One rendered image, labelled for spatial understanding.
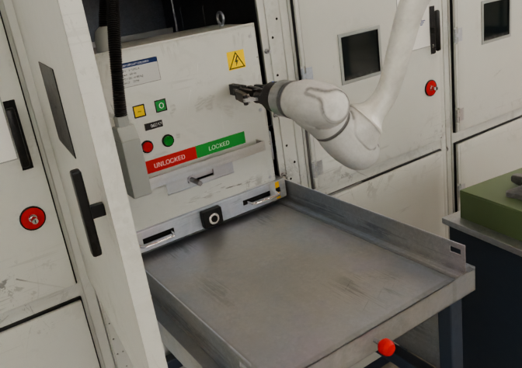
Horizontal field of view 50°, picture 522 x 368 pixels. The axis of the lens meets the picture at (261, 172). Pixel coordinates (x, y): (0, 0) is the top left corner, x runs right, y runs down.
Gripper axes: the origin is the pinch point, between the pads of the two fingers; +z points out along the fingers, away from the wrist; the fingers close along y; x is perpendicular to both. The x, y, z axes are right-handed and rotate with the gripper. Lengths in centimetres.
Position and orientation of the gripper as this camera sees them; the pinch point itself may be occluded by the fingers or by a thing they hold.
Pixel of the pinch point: (238, 90)
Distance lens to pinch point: 156.1
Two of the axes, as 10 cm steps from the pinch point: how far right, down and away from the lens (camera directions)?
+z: -5.5, -2.1, 8.1
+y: 8.2, -3.0, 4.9
